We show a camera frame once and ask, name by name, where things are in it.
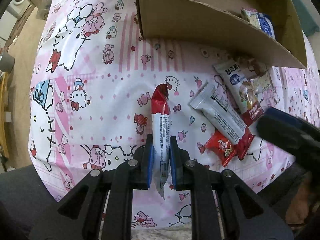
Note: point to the small red snack packet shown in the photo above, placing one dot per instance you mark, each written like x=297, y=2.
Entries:
x=222, y=147

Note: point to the cardboard box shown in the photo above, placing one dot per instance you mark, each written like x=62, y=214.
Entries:
x=200, y=22

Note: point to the blue and white snack packet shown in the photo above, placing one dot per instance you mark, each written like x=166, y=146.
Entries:
x=266, y=25

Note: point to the grey white snack packet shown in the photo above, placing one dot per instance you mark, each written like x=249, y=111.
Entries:
x=220, y=115

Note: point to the plain red snack packet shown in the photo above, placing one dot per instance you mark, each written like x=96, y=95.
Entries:
x=246, y=142

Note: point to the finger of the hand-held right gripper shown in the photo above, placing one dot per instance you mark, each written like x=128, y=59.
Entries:
x=287, y=132

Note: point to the pink cartoon printed bed sheet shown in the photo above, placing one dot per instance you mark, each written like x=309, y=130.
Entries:
x=100, y=105

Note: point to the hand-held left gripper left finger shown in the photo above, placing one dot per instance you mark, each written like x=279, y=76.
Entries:
x=150, y=162

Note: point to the red and white snack packet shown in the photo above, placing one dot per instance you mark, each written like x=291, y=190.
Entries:
x=161, y=130

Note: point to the beige snack packet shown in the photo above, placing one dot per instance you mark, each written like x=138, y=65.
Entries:
x=262, y=80
x=250, y=17

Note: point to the grey trash bin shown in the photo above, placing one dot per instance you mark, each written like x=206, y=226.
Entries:
x=5, y=60

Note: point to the teal bed cushion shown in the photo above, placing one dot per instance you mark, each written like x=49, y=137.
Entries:
x=310, y=25

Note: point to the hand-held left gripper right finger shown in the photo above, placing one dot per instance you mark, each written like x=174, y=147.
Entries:
x=173, y=162

